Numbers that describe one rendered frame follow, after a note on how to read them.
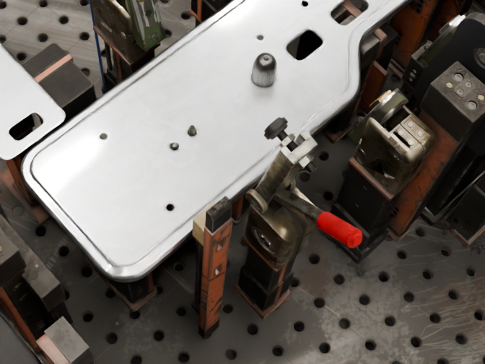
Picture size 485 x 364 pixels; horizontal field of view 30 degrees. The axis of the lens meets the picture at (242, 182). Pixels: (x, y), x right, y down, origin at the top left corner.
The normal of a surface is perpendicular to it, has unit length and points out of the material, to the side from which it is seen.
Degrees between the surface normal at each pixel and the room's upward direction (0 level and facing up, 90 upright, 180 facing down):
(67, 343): 0
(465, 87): 0
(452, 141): 90
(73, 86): 0
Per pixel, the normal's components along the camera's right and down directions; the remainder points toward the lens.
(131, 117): 0.06, -0.40
